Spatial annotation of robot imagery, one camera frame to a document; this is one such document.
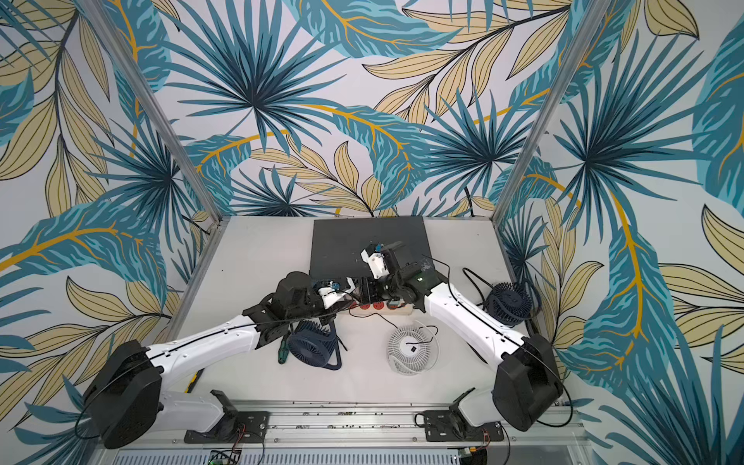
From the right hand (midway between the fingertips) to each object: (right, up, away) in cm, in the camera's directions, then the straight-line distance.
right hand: (340, 304), depth 76 cm
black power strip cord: (+40, +8, +24) cm, 47 cm away
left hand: (+1, +1, +4) cm, 5 cm away
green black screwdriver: (-17, -15, +8) cm, 24 cm away
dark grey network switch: (-5, +16, +30) cm, 35 cm away
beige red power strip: (+12, -5, +17) cm, 21 cm away
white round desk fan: (+19, -13, +5) cm, 24 cm away
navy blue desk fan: (-7, -10, -1) cm, 12 cm away
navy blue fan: (+50, -3, +14) cm, 52 cm away
